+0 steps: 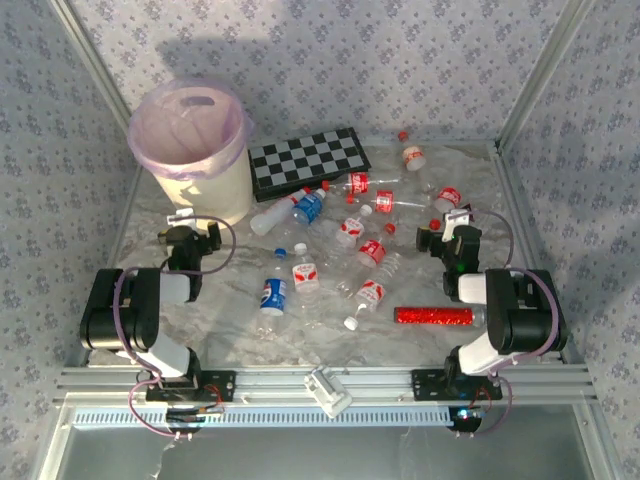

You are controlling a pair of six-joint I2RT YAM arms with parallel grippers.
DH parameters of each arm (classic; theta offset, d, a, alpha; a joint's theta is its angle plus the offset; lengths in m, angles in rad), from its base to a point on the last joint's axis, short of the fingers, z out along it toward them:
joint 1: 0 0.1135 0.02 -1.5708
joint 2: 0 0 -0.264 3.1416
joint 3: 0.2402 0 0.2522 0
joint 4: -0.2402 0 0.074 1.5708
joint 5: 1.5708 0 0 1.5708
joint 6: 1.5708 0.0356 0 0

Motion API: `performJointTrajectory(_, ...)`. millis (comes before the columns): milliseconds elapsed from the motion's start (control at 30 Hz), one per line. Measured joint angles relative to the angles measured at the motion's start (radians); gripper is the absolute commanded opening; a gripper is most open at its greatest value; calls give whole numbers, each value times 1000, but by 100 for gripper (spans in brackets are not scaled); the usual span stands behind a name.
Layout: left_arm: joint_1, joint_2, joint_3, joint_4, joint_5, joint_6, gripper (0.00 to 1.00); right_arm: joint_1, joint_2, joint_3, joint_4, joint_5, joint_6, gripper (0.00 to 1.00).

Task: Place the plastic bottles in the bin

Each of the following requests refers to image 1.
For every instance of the blue-capped Pepsi bottle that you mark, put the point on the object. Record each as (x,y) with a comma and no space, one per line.
(273,296)

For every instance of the red-capped pale-label clear bottle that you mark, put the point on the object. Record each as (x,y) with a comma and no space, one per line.
(414,156)

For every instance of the black grey chessboard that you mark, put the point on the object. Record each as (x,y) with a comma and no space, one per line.
(310,162)

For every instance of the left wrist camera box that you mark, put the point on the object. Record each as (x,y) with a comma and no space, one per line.
(181,216)

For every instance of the small red triangle piece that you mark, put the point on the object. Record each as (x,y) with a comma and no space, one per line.
(467,205)

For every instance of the white opaque bottle red cap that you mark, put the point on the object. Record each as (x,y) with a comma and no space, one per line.
(272,215)

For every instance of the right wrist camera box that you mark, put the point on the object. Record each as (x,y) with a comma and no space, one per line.
(457,217)

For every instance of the red glitter tube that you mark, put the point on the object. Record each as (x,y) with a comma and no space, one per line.
(430,316)

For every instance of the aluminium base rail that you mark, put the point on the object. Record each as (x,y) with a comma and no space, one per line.
(280,385)

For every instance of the pink bin liner bag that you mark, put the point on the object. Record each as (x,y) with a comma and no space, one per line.
(185,135)

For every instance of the aluminium frame post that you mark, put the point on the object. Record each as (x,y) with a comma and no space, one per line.
(100,75)
(541,75)

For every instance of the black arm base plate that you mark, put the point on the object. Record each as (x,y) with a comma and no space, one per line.
(225,385)
(425,385)

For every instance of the aluminium side rail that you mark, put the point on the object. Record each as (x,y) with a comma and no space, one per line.
(508,165)
(126,200)

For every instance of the blue label clear bottle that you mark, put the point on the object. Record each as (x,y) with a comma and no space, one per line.
(307,207)

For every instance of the white camera mount clamp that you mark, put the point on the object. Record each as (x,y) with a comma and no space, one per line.
(327,392)

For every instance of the grey metal tray panel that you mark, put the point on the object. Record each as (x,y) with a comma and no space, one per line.
(320,455)

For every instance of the black controller board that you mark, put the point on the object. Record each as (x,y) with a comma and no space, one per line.
(187,419)
(465,419)

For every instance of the red-capped red-label clear bottle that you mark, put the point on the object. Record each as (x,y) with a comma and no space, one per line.
(372,251)
(384,201)
(359,183)
(447,196)

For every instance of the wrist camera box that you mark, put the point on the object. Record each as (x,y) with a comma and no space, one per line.
(457,217)
(181,216)

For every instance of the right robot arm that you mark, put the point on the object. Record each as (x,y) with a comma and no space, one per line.
(480,355)

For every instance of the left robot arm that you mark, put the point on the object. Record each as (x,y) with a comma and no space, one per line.
(170,360)

